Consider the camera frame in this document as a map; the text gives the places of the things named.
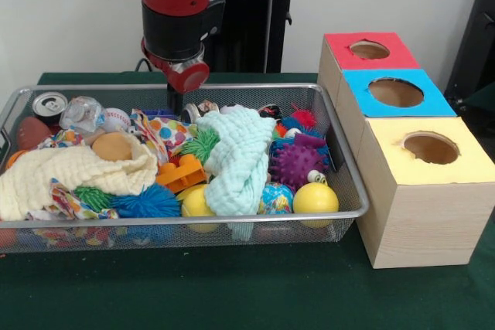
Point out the tan foam ball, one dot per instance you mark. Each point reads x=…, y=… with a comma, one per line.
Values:
x=112, y=147

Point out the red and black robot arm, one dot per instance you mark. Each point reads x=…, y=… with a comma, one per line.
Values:
x=170, y=24

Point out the wooden box with three holes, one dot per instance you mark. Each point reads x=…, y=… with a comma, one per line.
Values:
x=421, y=210

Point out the orange plastic block toy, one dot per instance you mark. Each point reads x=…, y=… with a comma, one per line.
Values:
x=179, y=173

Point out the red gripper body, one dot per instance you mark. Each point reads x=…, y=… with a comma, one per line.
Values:
x=189, y=77

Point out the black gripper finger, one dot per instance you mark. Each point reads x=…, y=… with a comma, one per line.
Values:
x=175, y=100

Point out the yellow smooth ball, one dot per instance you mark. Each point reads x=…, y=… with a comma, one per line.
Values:
x=315, y=200

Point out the dark green table cloth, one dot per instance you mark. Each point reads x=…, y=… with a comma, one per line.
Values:
x=232, y=291

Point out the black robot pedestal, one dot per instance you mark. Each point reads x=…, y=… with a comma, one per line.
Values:
x=251, y=17

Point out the mint green cloth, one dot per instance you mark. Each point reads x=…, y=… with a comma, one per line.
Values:
x=239, y=164

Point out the purple spiky ball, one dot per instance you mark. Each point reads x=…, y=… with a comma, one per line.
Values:
x=298, y=160

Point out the shallow metal mesh bin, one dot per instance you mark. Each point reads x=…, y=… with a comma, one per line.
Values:
x=301, y=92

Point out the silver topped drink can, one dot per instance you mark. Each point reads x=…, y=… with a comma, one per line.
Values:
x=49, y=104

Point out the cream yellow cloth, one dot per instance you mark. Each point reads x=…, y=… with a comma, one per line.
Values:
x=58, y=167

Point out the globe print ball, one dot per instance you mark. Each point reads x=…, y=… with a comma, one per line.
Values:
x=276, y=198

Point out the black chair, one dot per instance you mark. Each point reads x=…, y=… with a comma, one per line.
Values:
x=477, y=36

